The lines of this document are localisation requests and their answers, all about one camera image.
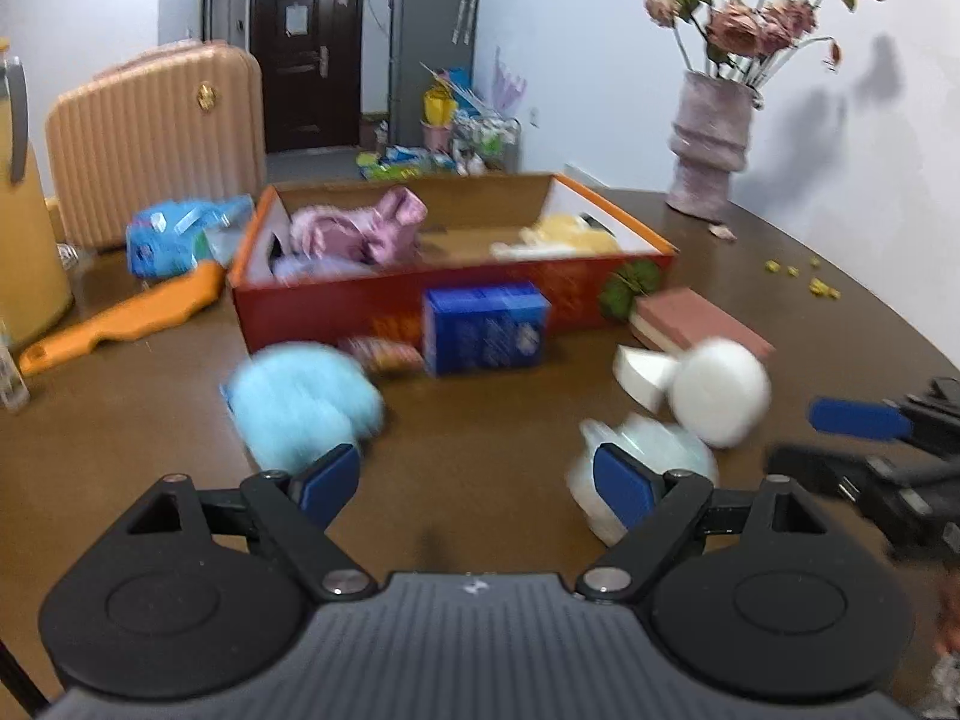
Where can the yellow thermos jug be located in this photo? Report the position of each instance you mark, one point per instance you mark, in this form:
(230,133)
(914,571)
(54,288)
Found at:
(30,240)

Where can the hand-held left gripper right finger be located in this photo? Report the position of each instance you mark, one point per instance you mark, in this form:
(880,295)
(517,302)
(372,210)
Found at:
(622,484)

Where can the dark brown entrance door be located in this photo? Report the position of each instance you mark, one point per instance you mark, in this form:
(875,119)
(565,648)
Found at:
(307,60)

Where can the blue carton box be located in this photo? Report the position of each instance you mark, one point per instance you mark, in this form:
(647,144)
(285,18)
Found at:
(487,330)

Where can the white door notice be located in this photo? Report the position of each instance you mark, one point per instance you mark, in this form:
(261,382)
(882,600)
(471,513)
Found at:
(297,19)

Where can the orange plastic tool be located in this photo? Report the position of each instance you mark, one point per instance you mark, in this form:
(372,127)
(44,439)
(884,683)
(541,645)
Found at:
(120,319)

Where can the blue wet wipes pack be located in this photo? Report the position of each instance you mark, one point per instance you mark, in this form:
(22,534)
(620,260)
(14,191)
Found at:
(180,236)

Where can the light blue plush toy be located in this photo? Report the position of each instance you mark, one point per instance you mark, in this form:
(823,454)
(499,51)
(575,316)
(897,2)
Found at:
(300,401)

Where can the fallen pink petal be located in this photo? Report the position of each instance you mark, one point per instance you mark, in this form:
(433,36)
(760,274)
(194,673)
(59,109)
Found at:
(724,232)

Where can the lavender knitted cloth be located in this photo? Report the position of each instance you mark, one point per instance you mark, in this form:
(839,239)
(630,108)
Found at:
(315,270)

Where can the yellow bag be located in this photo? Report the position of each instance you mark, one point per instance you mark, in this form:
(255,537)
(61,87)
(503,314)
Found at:
(439,109)

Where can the clear plastic bag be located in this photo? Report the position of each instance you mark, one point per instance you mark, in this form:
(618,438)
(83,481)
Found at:
(667,446)

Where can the pink ribbed suitcase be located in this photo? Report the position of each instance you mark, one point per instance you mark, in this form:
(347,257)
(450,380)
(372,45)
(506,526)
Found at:
(157,142)

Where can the grey refrigerator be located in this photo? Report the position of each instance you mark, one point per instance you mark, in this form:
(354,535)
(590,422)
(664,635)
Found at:
(431,52)

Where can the small colourful snack packet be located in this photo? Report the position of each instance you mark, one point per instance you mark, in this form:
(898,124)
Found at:
(386,354)

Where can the orange cardboard box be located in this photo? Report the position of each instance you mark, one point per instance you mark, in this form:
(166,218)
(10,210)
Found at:
(315,315)

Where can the green package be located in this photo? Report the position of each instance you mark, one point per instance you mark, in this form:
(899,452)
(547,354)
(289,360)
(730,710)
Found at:
(371,163)

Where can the yellow and white plush toy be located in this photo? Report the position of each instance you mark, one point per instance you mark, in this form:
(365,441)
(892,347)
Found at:
(562,236)

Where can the pink textured vase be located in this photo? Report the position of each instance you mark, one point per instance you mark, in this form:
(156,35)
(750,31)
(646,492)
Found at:
(709,142)

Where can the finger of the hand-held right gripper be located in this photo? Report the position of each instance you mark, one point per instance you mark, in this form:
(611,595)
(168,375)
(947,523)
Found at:
(862,420)
(817,469)

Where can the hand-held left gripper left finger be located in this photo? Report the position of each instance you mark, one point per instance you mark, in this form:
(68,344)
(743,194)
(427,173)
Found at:
(330,484)

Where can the white wedge sponge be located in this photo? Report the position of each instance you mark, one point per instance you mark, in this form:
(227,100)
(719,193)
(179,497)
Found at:
(645,375)

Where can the purple wall decoration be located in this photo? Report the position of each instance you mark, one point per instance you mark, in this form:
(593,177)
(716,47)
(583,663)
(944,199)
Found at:
(508,82)

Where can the bunch of dried pink roses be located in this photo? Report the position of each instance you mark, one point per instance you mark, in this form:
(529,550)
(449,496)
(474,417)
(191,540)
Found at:
(739,19)

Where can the scattered yellow petal bits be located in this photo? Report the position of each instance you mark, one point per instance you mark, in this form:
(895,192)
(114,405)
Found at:
(821,287)

